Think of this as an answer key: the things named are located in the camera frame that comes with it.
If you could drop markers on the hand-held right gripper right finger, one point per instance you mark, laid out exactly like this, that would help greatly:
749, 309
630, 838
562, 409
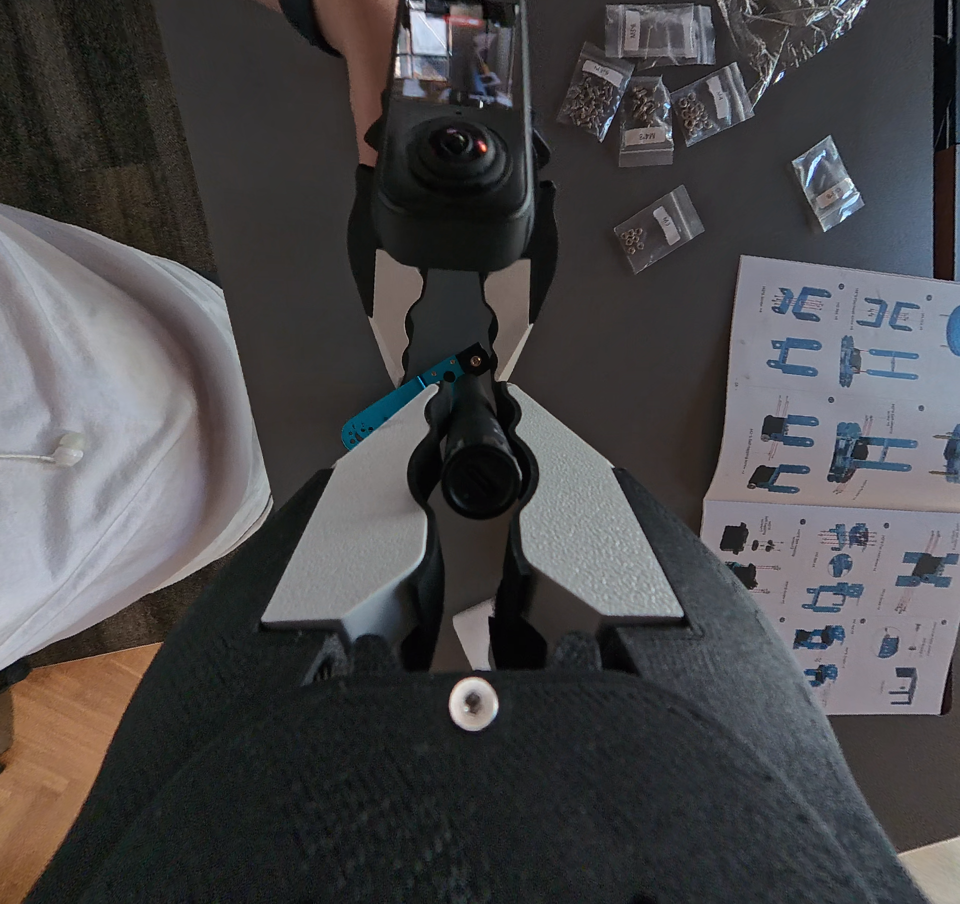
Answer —
592, 544

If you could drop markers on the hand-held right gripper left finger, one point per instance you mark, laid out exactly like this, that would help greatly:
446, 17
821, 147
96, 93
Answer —
352, 544

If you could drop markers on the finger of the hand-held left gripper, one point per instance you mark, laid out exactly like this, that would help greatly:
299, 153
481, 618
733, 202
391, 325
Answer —
514, 304
390, 296

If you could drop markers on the blue bracket with black servo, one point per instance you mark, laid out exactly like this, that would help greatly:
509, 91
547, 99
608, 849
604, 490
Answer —
375, 424

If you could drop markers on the black electric screwdriver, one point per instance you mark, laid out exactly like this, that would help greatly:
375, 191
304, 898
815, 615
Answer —
480, 476

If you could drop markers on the dark grey desk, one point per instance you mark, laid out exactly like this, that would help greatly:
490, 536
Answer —
637, 364

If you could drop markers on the zip bag of small nuts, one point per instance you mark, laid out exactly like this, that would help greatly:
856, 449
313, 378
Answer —
660, 229

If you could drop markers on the zip bag of silver screws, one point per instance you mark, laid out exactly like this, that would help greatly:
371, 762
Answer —
645, 120
596, 90

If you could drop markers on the illustrated instruction booklet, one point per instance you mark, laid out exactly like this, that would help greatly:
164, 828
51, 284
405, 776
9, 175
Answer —
787, 431

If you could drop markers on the black wristband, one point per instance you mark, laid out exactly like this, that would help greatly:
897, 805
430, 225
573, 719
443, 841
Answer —
300, 4

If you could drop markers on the wide clear zip bag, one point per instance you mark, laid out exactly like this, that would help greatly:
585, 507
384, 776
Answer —
660, 34

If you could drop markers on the zip bag of large nuts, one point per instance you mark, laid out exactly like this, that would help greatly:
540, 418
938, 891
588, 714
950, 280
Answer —
709, 105

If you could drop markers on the zip bag with black parts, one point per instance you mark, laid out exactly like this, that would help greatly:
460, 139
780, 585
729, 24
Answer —
825, 184

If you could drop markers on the crumpled clear plastic wrap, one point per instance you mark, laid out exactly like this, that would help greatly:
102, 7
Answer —
810, 4

